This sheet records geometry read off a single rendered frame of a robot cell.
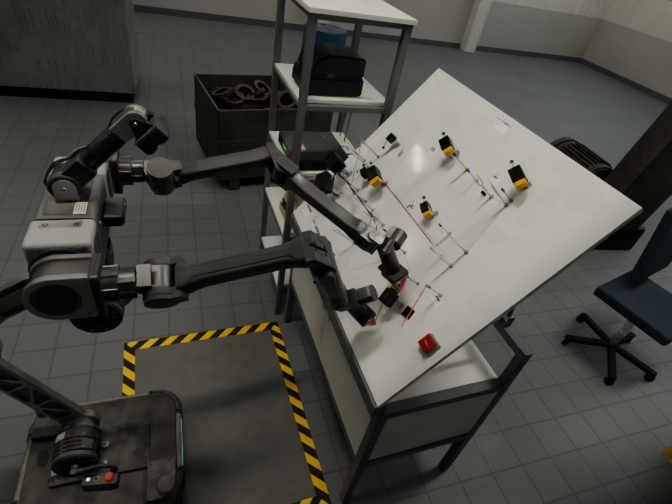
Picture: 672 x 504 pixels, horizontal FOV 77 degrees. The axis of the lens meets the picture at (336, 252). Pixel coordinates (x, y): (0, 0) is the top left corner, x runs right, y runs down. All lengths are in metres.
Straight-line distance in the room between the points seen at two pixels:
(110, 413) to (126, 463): 0.27
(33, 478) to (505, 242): 2.01
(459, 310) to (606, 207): 0.54
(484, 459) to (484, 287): 1.40
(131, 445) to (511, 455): 1.96
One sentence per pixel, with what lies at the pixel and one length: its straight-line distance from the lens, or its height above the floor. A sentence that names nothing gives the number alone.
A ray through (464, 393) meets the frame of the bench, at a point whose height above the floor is 0.80.
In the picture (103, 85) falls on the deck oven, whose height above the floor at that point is 0.20.
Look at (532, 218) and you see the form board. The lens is 1.55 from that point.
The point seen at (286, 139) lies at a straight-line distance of 2.50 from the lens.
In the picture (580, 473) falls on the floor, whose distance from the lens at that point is 2.98.
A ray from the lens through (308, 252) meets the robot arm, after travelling 0.95.
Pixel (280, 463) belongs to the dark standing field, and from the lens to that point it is 2.39.
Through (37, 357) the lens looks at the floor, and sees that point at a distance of 2.92.
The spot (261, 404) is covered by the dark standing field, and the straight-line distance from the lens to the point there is 2.53.
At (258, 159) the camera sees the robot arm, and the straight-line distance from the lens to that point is 1.48.
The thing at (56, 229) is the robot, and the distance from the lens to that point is 1.13.
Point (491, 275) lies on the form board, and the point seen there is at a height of 1.33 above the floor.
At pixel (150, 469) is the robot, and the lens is 2.10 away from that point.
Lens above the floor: 2.18
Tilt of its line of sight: 38 degrees down
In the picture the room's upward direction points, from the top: 12 degrees clockwise
